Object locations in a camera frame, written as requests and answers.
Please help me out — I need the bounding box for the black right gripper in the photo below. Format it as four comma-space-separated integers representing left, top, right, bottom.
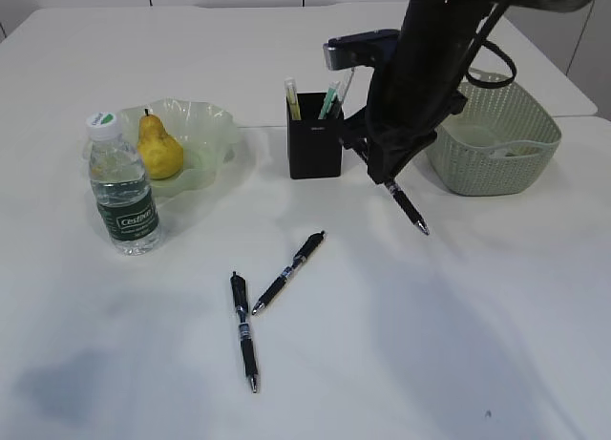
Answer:
340, 52, 465, 184

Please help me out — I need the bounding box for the black pen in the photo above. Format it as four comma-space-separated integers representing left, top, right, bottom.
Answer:
352, 143, 431, 237
251, 230, 326, 315
230, 271, 259, 393

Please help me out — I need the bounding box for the clear plastic ruler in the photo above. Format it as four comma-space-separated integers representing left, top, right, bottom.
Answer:
337, 68, 355, 104

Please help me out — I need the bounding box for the green utility knife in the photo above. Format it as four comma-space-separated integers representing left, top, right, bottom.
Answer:
318, 81, 340, 120

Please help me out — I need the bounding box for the yellow waste paper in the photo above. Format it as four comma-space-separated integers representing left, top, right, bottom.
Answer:
490, 145, 538, 158

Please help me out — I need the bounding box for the yellow utility knife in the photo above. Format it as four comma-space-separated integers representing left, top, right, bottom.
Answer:
284, 77, 302, 120

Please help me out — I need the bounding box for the yellow pear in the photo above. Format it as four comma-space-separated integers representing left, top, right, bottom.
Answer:
137, 108, 184, 180

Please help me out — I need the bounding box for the clear water bottle green label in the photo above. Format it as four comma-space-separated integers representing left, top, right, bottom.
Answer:
86, 112, 162, 256

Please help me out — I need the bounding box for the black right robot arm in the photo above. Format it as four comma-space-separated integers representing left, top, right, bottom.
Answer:
324, 0, 592, 184

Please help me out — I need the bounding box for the black square pen holder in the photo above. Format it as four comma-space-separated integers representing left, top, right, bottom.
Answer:
286, 93, 344, 179

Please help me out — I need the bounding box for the green woven plastic basket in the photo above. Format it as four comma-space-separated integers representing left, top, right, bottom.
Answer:
426, 81, 561, 197

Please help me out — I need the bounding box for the black pen front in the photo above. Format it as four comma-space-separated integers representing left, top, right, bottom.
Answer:
230, 271, 259, 393

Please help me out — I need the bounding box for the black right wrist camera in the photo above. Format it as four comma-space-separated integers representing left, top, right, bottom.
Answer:
323, 29, 400, 71

